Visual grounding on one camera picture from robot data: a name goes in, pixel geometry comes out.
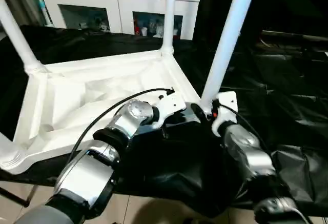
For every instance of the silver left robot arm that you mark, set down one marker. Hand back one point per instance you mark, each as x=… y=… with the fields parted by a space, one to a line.
x=102 y=152

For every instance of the black metal table frame leg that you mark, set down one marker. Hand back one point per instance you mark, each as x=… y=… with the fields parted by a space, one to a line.
x=18 y=196

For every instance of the grey curtain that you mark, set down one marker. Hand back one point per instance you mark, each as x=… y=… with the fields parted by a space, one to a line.
x=25 y=1

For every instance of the white plastic table top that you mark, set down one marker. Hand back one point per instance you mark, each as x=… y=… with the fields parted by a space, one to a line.
x=92 y=90

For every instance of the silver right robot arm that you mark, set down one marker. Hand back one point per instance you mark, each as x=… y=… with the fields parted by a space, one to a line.
x=246 y=157

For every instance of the black metal rail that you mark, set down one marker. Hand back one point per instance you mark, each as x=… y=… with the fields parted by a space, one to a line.
x=297 y=35

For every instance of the black mat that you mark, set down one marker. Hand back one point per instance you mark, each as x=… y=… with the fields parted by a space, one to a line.
x=287 y=90

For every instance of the white plastic table leg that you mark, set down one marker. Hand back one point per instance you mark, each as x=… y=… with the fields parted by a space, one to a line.
x=18 y=34
x=7 y=149
x=168 y=14
x=228 y=39

